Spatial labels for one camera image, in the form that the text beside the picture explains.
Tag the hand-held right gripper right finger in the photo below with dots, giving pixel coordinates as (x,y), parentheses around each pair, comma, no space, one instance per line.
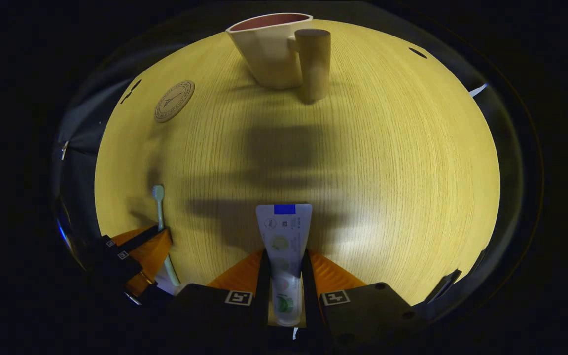
(307,281)

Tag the pale green toothbrush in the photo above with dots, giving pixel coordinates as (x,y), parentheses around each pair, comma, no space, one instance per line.
(159,207)

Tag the wooden desktop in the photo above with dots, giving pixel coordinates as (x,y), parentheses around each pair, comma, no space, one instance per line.
(363,172)

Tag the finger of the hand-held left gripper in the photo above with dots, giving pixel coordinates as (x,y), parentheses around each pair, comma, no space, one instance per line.
(133,234)
(158,249)

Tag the white toothpaste tube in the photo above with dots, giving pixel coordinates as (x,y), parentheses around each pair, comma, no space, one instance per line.
(284,246)

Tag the black backdrop cloth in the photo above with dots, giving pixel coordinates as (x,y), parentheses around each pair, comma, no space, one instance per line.
(91,128)

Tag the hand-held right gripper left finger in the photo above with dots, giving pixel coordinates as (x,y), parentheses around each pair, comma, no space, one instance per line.
(263,286)

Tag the round wooden coaster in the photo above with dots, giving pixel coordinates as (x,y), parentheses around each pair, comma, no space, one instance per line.
(174,101)

